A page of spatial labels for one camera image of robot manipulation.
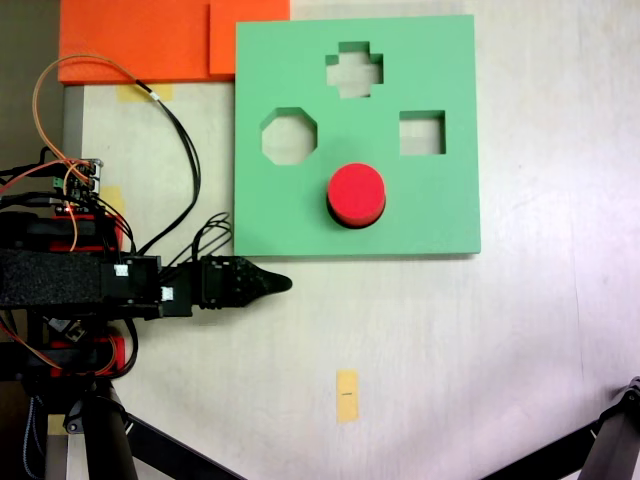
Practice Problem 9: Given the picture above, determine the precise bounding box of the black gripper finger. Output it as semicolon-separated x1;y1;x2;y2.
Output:
248;282;294;306
246;258;294;287

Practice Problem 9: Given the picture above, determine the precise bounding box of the red cylinder block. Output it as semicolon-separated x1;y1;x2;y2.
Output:
325;162;388;232

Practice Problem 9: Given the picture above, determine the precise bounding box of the large orange flat block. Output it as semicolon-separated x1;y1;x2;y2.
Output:
57;0;212;85

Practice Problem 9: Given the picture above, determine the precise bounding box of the black red table clamp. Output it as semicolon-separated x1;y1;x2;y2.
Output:
0;335;126;381
0;210;126;254

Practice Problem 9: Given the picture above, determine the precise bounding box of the yellow tape with black mark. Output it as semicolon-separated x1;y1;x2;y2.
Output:
335;369;361;425

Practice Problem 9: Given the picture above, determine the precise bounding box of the black circuit board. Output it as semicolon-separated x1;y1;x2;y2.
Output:
46;316;87;345

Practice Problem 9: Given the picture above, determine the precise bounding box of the circuit board with green terminal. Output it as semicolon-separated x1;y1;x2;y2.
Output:
51;158;107;217

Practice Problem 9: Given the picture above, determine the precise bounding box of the green shape sorter board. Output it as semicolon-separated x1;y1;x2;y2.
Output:
232;14;483;260

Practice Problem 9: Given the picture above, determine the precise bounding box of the large black tripod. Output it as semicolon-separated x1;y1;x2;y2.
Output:
62;384;249;480

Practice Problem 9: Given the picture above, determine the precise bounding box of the wide yellow tape piece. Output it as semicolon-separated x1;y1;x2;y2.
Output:
116;83;174;105

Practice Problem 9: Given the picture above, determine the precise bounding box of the black notched tripod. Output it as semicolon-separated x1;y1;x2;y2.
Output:
479;375;640;480

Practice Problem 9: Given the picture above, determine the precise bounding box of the black arm wire bundle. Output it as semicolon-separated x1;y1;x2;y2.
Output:
167;211;235;269

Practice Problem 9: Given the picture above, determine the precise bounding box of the long black cable pair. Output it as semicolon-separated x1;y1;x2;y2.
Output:
133;77;203;254

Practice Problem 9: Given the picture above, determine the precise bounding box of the red orange wire bundle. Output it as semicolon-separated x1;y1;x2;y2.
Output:
0;309;122;379

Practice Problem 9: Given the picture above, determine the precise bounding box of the blue white braided cable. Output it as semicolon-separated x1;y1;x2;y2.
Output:
21;394;47;477

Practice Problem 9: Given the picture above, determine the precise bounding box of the orange wire pair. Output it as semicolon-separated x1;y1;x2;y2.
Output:
31;53;142;167

